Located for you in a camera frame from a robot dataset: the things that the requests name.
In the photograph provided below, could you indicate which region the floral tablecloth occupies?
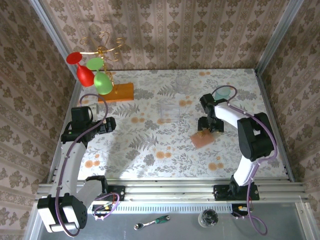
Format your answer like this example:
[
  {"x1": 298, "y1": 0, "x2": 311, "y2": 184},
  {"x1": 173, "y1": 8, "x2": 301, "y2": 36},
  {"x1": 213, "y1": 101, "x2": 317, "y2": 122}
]
[{"x1": 58, "y1": 68, "x2": 288, "y2": 180}]

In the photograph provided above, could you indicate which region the gold glass rack wooden base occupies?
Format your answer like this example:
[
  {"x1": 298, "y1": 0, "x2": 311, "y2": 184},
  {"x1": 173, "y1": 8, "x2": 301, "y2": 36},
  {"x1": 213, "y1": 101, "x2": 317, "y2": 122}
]
[{"x1": 79, "y1": 31, "x2": 135, "y2": 104}]

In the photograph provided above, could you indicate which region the green wine glass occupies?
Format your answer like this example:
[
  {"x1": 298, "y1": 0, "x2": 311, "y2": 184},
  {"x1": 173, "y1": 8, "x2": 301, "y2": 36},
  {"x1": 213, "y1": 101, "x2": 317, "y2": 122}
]
[{"x1": 86, "y1": 57, "x2": 114, "y2": 96}]

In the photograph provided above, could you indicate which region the teal plastic cup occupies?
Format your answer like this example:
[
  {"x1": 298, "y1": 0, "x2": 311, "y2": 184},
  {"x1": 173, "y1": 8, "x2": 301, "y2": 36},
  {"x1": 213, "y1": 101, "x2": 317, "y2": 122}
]
[{"x1": 214, "y1": 85, "x2": 231, "y2": 101}]

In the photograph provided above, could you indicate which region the perforated white cable duct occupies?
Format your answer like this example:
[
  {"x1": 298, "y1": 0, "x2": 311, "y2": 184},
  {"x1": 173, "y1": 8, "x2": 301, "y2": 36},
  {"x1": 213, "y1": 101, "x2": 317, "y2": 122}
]
[{"x1": 62, "y1": 201, "x2": 233, "y2": 215}]

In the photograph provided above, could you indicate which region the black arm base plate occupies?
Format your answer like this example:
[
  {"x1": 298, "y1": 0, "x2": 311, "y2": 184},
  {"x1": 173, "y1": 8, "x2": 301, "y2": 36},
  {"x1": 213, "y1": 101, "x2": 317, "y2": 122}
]
[
  {"x1": 213, "y1": 183, "x2": 260, "y2": 201},
  {"x1": 106, "y1": 184, "x2": 126, "y2": 202}
]

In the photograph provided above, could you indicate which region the grey metal shelf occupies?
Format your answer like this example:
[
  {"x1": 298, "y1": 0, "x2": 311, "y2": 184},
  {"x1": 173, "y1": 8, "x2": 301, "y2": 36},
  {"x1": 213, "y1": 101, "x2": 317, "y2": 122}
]
[{"x1": 24, "y1": 202, "x2": 318, "y2": 240}]

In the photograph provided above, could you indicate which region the aluminium mounting rail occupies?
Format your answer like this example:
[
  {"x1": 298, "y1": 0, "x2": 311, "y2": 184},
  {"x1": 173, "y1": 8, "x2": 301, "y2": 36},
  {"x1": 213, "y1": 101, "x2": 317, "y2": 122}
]
[{"x1": 34, "y1": 178, "x2": 310, "y2": 203}]

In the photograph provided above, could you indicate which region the clear drinking glass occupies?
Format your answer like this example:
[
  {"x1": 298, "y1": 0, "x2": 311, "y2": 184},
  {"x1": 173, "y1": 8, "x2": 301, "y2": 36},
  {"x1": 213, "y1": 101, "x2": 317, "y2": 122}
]
[{"x1": 174, "y1": 73, "x2": 191, "y2": 95}]

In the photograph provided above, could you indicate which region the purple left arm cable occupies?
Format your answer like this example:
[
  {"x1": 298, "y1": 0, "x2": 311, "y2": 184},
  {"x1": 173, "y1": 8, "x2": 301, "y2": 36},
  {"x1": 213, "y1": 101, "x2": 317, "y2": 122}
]
[{"x1": 54, "y1": 93, "x2": 121, "y2": 238}]

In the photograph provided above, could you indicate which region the clear round jar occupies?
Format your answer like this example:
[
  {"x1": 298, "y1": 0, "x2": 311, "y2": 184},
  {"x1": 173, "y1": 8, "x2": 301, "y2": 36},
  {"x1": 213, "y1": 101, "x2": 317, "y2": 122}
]
[{"x1": 197, "y1": 208, "x2": 219, "y2": 228}]

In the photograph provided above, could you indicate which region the aluminium side rail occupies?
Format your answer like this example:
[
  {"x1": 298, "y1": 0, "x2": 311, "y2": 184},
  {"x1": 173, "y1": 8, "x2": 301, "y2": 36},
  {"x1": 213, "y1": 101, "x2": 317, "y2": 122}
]
[
  {"x1": 46, "y1": 77, "x2": 85, "y2": 185},
  {"x1": 253, "y1": 68, "x2": 296, "y2": 182}
]

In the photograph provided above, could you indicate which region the red wine glass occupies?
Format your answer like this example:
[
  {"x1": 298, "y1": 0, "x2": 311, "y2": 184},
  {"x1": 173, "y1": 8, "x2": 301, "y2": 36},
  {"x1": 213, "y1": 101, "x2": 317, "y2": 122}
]
[{"x1": 66, "y1": 51, "x2": 95, "y2": 88}]

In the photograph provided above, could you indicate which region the pink leather card holder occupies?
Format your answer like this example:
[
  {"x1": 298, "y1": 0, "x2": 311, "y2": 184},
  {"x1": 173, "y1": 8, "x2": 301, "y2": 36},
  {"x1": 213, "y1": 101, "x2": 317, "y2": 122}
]
[{"x1": 189, "y1": 129, "x2": 216, "y2": 150}]

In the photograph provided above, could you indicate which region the aluminium frame post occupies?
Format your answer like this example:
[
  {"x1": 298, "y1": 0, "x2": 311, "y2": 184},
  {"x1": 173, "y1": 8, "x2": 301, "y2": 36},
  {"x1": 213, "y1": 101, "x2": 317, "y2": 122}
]
[
  {"x1": 254, "y1": 0, "x2": 306, "y2": 75},
  {"x1": 28, "y1": 0, "x2": 81, "y2": 81}
]

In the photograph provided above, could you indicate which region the black connector box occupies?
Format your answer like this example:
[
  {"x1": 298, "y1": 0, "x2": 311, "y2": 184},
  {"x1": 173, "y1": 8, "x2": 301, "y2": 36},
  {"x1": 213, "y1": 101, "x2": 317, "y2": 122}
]
[
  {"x1": 91, "y1": 203, "x2": 118, "y2": 218},
  {"x1": 231, "y1": 203, "x2": 251, "y2": 218}
]

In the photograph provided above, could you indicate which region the green handled ratchet wrench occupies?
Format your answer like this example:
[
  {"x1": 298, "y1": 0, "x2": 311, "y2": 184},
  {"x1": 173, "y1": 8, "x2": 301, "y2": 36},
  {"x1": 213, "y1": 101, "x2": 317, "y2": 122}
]
[{"x1": 133, "y1": 214, "x2": 171, "y2": 231}]

